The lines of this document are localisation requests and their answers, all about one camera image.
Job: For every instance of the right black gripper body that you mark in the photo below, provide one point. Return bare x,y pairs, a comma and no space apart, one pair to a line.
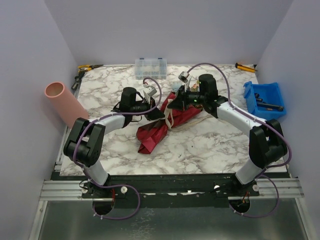
181,97

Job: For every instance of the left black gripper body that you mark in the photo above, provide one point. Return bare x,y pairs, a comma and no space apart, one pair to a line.
140,107

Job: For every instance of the beige printed ribbon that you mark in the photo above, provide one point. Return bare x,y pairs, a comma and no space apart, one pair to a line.
169,120

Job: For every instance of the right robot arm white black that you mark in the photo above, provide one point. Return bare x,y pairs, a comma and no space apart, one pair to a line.
266,143

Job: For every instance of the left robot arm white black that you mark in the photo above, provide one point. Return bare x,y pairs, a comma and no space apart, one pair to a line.
85,140

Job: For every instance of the pink cylindrical vase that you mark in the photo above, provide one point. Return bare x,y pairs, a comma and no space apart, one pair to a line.
65,103

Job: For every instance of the clear plastic organizer box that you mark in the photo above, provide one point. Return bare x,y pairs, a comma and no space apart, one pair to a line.
155,68

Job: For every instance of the yellow black utility knife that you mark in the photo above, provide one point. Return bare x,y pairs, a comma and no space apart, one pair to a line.
245,68

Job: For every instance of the black tool in bin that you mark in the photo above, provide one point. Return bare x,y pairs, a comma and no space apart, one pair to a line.
262,104

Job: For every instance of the blue plastic bin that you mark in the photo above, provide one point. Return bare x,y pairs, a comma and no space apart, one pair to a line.
270,93

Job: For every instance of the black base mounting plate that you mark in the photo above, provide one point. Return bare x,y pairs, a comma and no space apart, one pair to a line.
126,190

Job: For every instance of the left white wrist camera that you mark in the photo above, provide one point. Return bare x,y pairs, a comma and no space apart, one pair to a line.
148,92

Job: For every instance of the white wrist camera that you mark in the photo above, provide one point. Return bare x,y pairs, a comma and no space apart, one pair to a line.
184,76
148,92

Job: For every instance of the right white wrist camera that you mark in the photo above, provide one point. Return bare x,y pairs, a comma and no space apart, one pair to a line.
184,76

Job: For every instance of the yellow handled pliers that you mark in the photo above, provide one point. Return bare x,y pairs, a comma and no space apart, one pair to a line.
87,68

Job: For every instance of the aluminium extrusion rail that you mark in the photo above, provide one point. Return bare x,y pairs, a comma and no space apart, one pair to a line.
69,190

